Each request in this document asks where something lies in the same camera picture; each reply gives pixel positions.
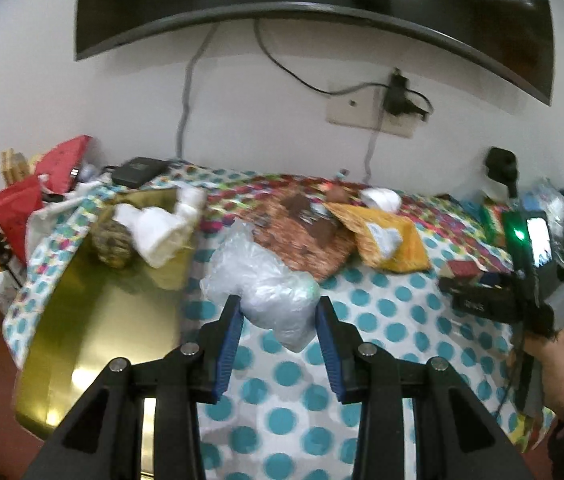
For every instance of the black set-top box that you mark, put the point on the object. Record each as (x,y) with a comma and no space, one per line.
(139,170)

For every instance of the black clamp mount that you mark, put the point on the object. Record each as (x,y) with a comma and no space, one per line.
(502,167)

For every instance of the person's right hand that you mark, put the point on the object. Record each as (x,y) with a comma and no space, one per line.
(559,365)

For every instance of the white socks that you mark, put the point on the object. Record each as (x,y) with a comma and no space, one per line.
(162,225)

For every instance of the black power adapter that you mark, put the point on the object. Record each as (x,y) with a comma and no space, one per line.
(397,92)

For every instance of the polka dot tablecloth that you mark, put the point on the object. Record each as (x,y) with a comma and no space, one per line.
(272,410)

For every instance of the white wall socket plate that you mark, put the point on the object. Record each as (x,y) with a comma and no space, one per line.
(357,115)

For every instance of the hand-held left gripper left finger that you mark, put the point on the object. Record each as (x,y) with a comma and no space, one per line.
(227,355)

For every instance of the yellow snack packet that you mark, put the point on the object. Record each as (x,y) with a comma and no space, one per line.
(392,240)

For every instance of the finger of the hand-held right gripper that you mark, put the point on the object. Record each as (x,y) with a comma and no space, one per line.
(477,284)

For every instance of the gold box with purple sides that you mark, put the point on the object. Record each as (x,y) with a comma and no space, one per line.
(102,320)

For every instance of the green and red box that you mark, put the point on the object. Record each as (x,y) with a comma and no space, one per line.
(494,222)

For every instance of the brown cartoon figurine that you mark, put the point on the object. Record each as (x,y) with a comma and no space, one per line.
(338,190)

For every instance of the wooden rack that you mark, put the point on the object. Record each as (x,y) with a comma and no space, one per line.
(14,165)

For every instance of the black angled plug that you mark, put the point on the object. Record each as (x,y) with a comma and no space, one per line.
(421,105)

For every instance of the clear plastic bag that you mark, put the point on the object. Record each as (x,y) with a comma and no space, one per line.
(234,250)
(282,305)

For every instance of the white bottle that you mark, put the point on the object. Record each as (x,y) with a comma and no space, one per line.
(1,290)

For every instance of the red paper bag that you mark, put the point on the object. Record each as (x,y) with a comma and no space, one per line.
(64,162)

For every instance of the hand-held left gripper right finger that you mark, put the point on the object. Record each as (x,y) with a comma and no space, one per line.
(333,355)

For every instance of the white tissue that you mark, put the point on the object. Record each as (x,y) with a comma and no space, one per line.
(381,200)

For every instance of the brown patterned snack packet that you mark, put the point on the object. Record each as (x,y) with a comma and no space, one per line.
(307,240)

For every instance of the clear bag of packets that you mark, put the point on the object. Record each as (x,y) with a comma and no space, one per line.
(544,200)

